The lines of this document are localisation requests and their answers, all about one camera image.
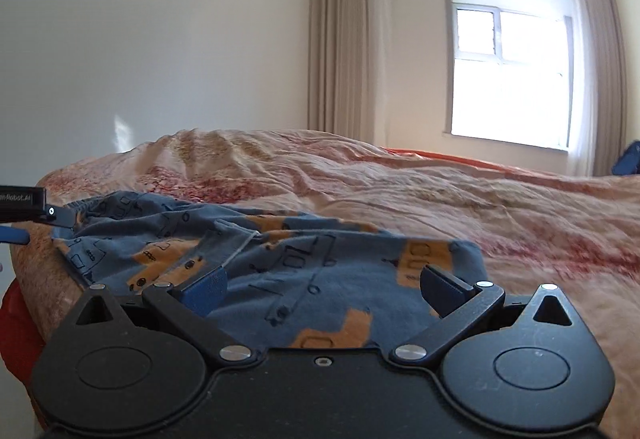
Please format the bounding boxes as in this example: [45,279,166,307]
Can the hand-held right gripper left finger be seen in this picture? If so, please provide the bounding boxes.
[66,266,257,368]

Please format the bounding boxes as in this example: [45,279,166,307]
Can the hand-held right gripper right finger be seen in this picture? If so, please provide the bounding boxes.
[389,265,577,368]

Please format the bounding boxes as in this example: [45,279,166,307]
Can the blue printed pants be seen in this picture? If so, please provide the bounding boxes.
[50,191,490,351]

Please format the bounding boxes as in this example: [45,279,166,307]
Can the bed with orange quilt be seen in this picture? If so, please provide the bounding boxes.
[10,129,640,439]

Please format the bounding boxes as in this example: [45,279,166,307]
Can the blue backpack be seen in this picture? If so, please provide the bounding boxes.
[612,141,640,176]

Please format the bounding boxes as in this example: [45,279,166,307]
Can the grey framed window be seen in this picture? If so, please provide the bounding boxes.
[442,0,574,150]

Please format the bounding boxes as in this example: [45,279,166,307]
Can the beige curtain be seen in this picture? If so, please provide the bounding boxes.
[307,0,392,146]
[565,0,629,178]

